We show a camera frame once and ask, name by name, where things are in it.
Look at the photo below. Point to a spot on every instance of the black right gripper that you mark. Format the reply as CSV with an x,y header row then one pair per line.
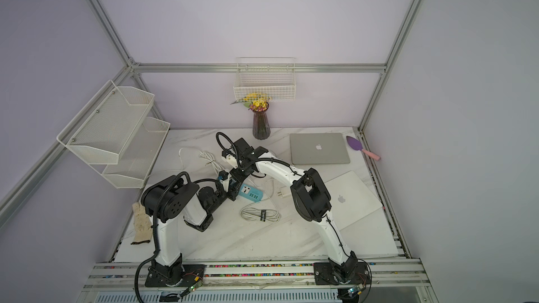
x,y
236,174

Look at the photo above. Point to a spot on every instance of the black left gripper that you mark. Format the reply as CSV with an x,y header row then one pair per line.
x,y
233,191

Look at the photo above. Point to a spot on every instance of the teal power strip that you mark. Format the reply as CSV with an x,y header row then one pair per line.
x,y
251,193

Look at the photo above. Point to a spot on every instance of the white laptop charger brick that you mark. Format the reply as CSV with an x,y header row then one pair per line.
x,y
284,192

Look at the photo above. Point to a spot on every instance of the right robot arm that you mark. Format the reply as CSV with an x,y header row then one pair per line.
x,y
312,201

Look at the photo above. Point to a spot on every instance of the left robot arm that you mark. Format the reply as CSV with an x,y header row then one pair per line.
x,y
175,200

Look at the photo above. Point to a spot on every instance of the silver closed laptop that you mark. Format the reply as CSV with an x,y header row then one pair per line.
x,y
318,149

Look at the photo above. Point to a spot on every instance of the dark glass flower vase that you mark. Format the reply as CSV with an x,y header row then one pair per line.
x,y
261,127

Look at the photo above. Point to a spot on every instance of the beige work glove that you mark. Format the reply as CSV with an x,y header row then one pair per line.
x,y
142,225

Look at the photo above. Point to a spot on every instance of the purple pink spatula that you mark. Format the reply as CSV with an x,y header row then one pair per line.
x,y
356,145

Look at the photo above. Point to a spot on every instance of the white two-tier mesh shelf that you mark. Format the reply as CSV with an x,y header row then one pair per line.
x,y
116,136

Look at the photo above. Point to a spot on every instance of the white wire wall basket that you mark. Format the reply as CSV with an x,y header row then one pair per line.
x,y
273,79

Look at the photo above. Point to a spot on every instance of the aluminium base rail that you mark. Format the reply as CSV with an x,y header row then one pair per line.
x,y
384,280

